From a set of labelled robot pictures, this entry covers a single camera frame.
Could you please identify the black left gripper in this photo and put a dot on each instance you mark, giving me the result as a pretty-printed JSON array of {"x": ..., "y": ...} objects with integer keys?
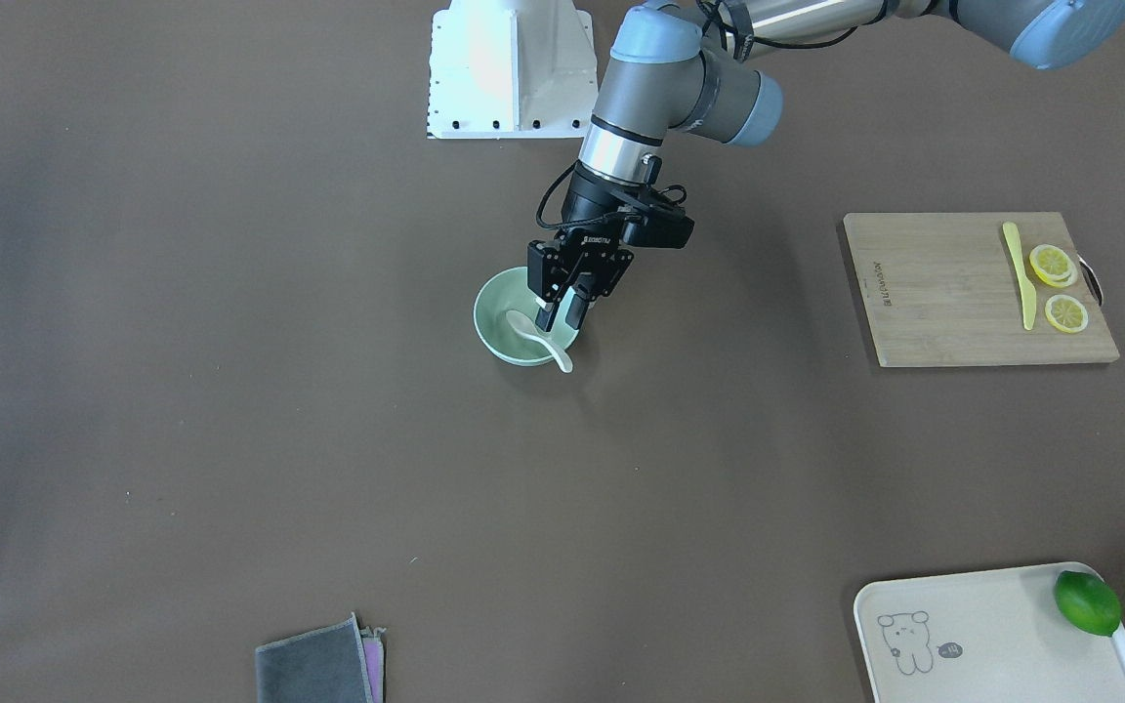
[{"x": 586, "y": 207}]

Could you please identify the white ceramic spoon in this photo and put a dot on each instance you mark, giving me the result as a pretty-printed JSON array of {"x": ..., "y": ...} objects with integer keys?
[{"x": 557, "y": 348}]

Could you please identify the green bowl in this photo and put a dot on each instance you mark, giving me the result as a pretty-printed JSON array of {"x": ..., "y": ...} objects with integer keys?
[{"x": 508, "y": 290}]

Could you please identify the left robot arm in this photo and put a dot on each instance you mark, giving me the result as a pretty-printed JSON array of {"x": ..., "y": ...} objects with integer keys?
[{"x": 690, "y": 67}]

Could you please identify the bamboo cutting board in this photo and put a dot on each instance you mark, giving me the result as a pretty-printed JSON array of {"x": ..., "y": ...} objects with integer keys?
[{"x": 940, "y": 289}]

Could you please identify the grey folded cloth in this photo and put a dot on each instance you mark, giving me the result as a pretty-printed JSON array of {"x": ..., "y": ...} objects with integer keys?
[{"x": 341, "y": 663}]

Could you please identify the yellow plastic knife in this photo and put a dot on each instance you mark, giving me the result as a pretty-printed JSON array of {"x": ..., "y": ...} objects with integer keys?
[{"x": 1027, "y": 292}]

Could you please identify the top stacked lemon slice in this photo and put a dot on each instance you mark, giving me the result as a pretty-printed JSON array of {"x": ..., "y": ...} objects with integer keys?
[{"x": 1049, "y": 257}]

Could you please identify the single lemon slice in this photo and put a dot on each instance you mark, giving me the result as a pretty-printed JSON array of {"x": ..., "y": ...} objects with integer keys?
[{"x": 1066, "y": 314}]

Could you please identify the beige rabbit tray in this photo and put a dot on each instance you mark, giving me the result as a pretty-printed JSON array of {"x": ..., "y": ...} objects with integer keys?
[{"x": 983, "y": 636}]

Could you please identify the green lime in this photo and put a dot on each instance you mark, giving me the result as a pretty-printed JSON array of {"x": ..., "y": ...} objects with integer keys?
[{"x": 1088, "y": 603}]

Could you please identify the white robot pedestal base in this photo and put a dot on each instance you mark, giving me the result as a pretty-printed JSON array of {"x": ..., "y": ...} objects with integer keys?
[{"x": 500, "y": 70}]

